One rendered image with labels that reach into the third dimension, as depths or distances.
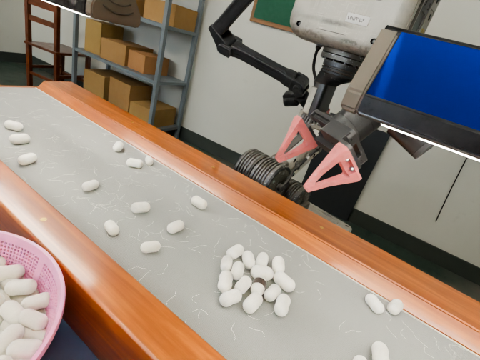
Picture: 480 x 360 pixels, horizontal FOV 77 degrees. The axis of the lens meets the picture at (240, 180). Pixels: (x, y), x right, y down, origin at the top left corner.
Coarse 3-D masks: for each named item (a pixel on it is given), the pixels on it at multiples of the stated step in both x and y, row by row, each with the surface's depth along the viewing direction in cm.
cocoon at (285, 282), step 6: (276, 276) 47; (282, 276) 47; (288, 276) 47; (276, 282) 47; (282, 282) 47; (288, 282) 46; (294, 282) 47; (282, 288) 47; (288, 288) 46; (294, 288) 47
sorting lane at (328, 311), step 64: (0, 128) 69; (64, 128) 78; (64, 192) 54; (128, 192) 60; (192, 192) 67; (128, 256) 45; (192, 256) 49; (256, 256) 53; (192, 320) 38; (256, 320) 41; (320, 320) 44; (384, 320) 48
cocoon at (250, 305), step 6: (252, 294) 42; (258, 294) 42; (246, 300) 41; (252, 300) 41; (258, 300) 42; (246, 306) 41; (252, 306) 41; (258, 306) 41; (246, 312) 41; (252, 312) 41
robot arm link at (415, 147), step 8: (392, 136) 45; (400, 136) 43; (408, 136) 42; (400, 144) 44; (408, 144) 43; (416, 144) 42; (424, 144) 41; (432, 144) 41; (408, 152) 44; (416, 152) 42; (424, 152) 44
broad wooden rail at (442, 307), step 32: (64, 96) 95; (96, 96) 101; (128, 128) 84; (160, 160) 76; (192, 160) 76; (224, 192) 68; (256, 192) 70; (288, 224) 62; (320, 224) 64; (320, 256) 57; (352, 256) 57; (384, 256) 60; (384, 288) 53; (416, 288) 53; (448, 288) 56; (448, 320) 49
